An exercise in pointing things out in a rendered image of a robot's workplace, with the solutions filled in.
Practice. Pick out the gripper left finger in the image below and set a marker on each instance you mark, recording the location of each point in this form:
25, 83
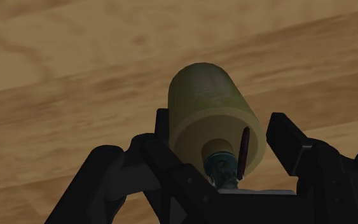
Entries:
166, 161

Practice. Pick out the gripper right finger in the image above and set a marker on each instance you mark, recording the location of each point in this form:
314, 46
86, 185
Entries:
318, 164

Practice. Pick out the teal bottle with tan cap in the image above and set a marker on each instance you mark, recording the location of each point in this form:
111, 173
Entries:
220, 167

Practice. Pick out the dark red pen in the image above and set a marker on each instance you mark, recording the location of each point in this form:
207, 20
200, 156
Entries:
243, 149

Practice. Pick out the yellow-green cylindrical cup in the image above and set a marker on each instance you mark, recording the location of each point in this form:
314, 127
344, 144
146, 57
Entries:
203, 93

